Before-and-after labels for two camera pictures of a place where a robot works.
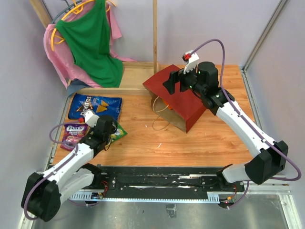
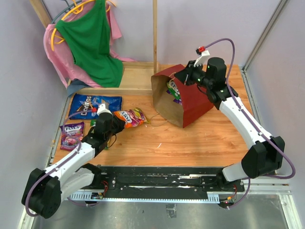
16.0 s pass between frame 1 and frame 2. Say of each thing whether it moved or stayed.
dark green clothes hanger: stayed
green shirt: stayed
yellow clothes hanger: stayed
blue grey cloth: stayed
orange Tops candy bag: moved
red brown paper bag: moved
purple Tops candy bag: stayed
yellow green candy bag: moved
